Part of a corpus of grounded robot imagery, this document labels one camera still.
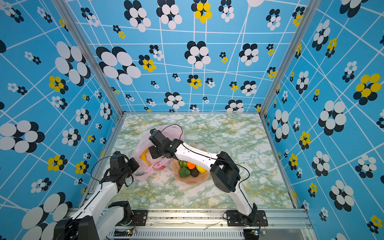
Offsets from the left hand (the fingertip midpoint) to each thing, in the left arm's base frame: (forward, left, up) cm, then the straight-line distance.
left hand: (138, 160), depth 88 cm
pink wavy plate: (-10, -31, -4) cm, 33 cm away
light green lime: (-9, -28, +2) cm, 29 cm away
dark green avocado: (-8, -34, 0) cm, 34 cm away
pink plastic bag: (-4, -7, 0) cm, 8 cm away
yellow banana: (+4, -1, -3) cm, 5 cm away
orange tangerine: (-5, -31, +3) cm, 32 cm away
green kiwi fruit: (-3, -27, +1) cm, 27 cm away
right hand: (+4, -11, +8) cm, 14 cm away
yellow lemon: (-6, -37, 0) cm, 37 cm away
